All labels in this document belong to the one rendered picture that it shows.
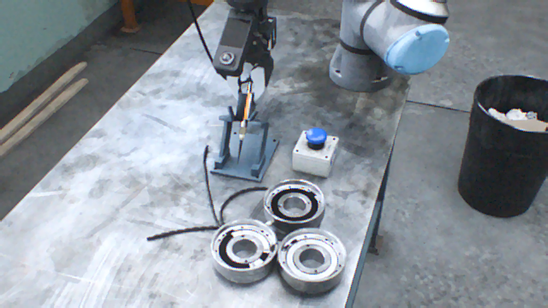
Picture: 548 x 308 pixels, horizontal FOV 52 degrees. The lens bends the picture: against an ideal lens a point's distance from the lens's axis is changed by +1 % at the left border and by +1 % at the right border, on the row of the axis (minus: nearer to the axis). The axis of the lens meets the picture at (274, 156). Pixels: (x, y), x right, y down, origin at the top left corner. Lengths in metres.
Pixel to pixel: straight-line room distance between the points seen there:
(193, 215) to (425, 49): 0.53
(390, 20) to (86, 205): 0.66
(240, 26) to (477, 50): 2.36
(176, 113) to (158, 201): 0.26
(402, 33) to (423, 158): 1.33
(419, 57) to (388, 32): 0.08
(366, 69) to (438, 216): 1.01
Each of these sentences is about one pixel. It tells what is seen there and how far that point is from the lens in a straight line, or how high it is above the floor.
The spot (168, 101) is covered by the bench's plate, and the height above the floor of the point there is 0.80.
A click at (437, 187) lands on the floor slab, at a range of 2.27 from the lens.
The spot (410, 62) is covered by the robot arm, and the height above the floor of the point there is 0.95.
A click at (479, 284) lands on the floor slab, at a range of 1.99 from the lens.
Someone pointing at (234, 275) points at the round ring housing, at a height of 0.83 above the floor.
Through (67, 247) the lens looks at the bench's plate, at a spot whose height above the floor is 0.80.
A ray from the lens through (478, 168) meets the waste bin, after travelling 2.10.
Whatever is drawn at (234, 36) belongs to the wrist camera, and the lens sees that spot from 0.93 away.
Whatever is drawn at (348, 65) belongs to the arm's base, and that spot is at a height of 0.85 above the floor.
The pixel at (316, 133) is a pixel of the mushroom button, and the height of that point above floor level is 0.87.
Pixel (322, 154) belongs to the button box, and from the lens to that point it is 1.03.
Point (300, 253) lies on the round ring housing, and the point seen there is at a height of 0.83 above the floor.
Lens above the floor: 1.52
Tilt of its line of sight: 41 degrees down
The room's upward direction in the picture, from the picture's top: straight up
